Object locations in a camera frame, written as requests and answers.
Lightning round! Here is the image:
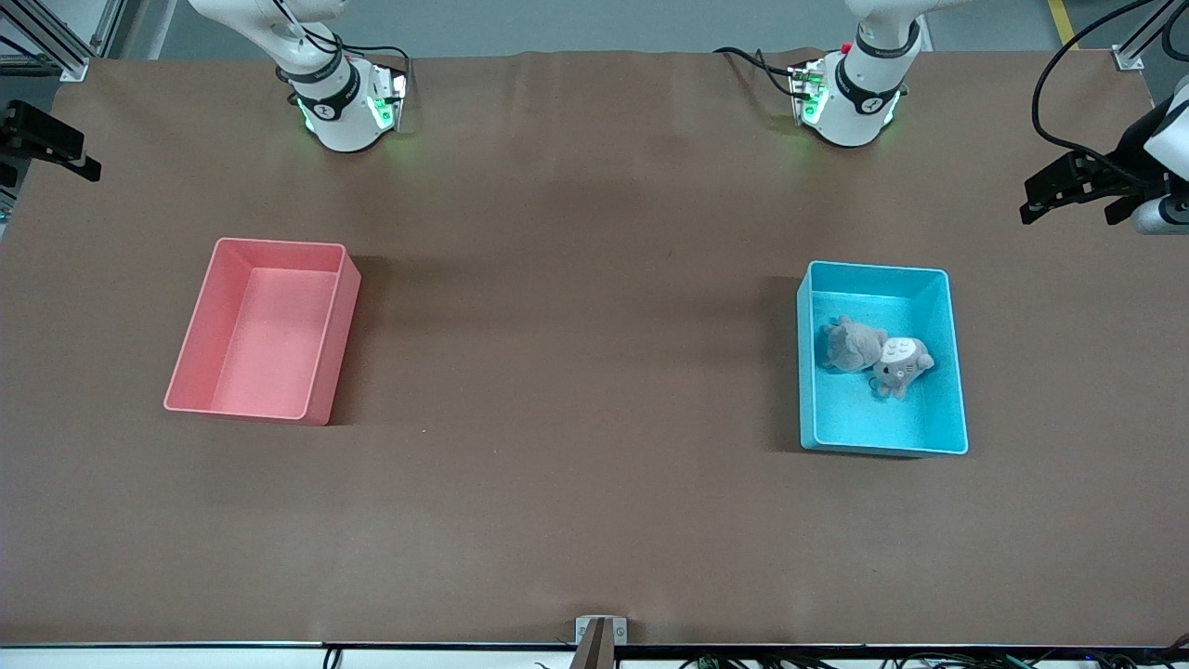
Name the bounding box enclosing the grey plush toy white belly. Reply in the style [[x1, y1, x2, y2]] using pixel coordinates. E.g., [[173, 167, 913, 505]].
[[870, 336, 935, 400]]

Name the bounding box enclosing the plain grey plush toy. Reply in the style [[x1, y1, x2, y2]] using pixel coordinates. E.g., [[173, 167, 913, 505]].
[[817, 314, 890, 374]]

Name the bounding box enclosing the blue plastic box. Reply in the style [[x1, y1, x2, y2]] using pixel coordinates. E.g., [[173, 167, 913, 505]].
[[796, 260, 969, 458]]

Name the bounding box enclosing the pink plastic box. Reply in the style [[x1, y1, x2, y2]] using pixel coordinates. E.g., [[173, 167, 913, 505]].
[[163, 238, 362, 426]]

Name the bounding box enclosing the brown table cover sheet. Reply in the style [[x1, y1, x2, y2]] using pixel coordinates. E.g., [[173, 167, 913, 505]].
[[0, 46, 1189, 649]]

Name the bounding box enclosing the aluminium frame profile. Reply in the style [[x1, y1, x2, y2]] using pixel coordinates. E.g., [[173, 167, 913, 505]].
[[1115, 0, 1189, 73], [0, 0, 126, 83]]

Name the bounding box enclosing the black base connector cable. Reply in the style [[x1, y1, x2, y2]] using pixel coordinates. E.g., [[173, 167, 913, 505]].
[[346, 44, 412, 101], [712, 45, 804, 99]]

